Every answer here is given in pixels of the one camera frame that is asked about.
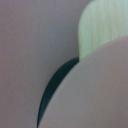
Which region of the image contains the pink toy pot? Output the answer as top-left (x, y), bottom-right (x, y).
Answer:
top-left (78, 0), bottom-right (128, 60)

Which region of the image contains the pink toy stove counter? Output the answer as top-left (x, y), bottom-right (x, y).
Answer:
top-left (0, 0), bottom-right (91, 128)

